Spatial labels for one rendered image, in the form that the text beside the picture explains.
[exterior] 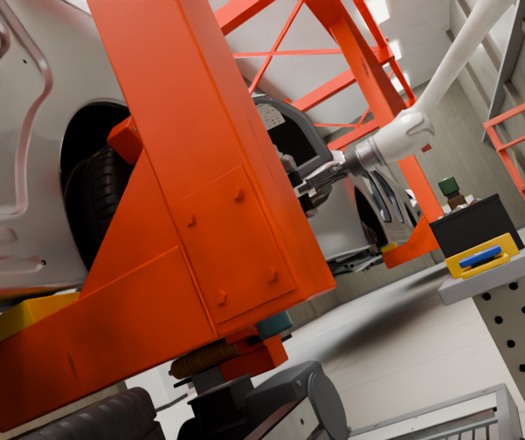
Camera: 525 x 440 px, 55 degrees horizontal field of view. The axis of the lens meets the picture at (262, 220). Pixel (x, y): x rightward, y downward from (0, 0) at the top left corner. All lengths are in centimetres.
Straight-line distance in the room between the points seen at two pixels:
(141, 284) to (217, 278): 15
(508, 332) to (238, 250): 55
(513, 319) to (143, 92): 77
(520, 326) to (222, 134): 64
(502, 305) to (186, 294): 58
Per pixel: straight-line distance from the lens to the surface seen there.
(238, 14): 510
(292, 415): 74
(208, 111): 80
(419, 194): 491
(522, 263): 90
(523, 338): 105
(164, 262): 82
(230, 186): 75
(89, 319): 93
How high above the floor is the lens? 51
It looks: 11 degrees up
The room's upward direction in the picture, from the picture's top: 23 degrees counter-clockwise
